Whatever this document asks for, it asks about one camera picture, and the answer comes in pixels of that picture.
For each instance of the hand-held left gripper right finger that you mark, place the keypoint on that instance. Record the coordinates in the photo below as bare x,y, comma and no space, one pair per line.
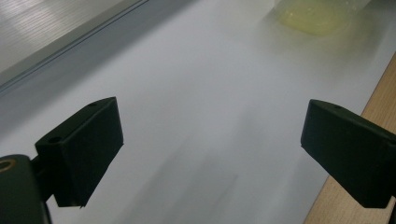
348,152

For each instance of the yellowish translucent container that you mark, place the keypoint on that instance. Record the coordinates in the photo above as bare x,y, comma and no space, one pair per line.
314,17

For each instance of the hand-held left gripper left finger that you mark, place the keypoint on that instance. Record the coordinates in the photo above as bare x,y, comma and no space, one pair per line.
85,149

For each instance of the silver metal tray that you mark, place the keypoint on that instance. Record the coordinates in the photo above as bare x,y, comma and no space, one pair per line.
46,28

